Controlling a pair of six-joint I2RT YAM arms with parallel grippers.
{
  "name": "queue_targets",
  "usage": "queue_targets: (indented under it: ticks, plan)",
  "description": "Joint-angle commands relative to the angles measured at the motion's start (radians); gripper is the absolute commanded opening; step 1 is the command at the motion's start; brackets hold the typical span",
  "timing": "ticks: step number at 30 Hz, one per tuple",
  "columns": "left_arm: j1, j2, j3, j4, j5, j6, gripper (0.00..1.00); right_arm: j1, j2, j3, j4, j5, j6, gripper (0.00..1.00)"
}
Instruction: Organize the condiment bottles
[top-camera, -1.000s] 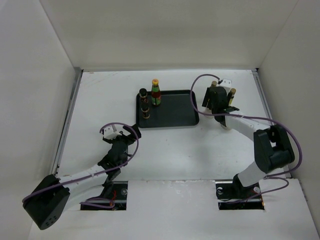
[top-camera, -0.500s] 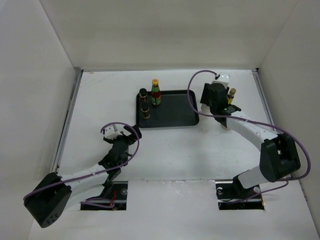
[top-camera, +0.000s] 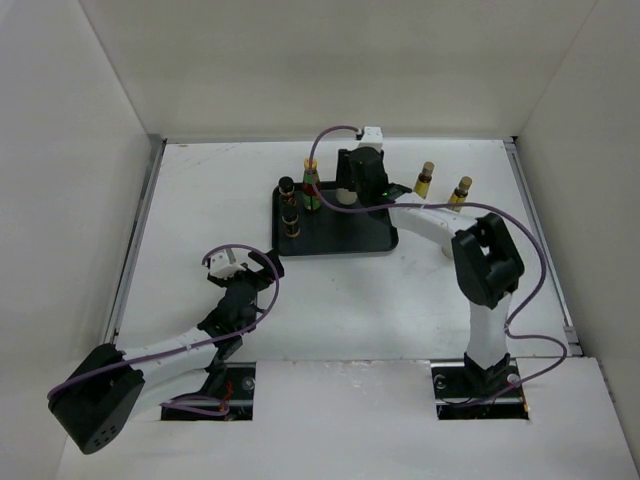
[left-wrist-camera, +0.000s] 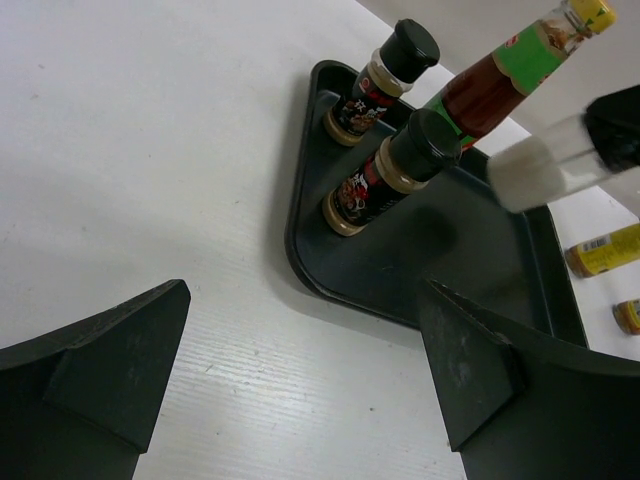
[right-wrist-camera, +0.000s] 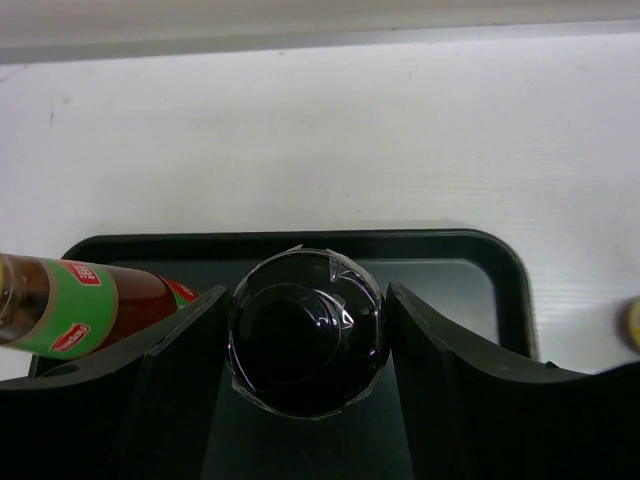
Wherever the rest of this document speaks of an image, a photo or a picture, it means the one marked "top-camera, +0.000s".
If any white shaker black cap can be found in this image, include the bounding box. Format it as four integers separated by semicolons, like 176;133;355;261
335;188;358;206

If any red chili sauce bottle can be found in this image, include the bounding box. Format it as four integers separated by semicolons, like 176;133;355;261
302;158;321;212

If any black-capped spice jar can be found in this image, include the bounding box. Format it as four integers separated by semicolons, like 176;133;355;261
281;204;300;238
278;176;296;207

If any yellow sauce bottle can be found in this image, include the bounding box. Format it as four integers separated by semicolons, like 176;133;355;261
448;176;473;212
413;161;435;199

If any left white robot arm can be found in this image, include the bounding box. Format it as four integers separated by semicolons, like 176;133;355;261
47;244;284;455

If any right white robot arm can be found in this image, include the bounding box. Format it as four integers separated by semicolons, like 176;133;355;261
336;146;524;397

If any black rectangular tray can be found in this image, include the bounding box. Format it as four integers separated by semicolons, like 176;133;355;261
271;182;399;257

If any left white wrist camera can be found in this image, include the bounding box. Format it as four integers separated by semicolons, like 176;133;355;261
204;249;243;280

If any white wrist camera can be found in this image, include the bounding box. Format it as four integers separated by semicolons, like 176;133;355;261
356;126;384;152
204;249;243;280

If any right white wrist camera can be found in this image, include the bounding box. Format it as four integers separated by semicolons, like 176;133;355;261
356;126;384;152

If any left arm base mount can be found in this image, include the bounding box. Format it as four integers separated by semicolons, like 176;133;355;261
160;362;257;422

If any left aluminium table rail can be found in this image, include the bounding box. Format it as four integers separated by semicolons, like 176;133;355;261
98;134;167;344

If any aluminium table rail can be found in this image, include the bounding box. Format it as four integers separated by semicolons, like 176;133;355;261
503;136;584;357
98;134;167;344

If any right aluminium table rail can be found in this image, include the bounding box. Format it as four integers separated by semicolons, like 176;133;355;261
503;136;584;357

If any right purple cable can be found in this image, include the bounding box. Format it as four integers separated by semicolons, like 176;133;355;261
307;124;569;409

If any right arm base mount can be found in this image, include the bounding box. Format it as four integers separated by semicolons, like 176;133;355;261
430;357;529;420

